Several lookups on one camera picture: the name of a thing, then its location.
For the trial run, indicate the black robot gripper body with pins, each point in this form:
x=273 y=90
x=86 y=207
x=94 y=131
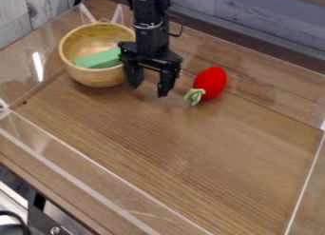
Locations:
x=150 y=49

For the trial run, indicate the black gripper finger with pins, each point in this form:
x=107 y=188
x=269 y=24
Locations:
x=167 y=82
x=134 y=72

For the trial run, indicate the red plush strawberry toy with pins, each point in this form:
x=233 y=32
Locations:
x=209 y=85

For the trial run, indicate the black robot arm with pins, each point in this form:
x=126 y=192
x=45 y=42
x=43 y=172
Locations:
x=153 y=11

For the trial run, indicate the green rectangular block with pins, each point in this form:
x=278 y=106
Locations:
x=101 y=60

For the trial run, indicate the wooden bowl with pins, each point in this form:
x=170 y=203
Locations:
x=90 y=53

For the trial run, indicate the clear acrylic table enclosure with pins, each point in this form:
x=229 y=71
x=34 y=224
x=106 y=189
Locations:
x=145 y=165

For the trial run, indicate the black table leg bracket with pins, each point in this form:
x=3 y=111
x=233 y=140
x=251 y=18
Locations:
x=39 y=222

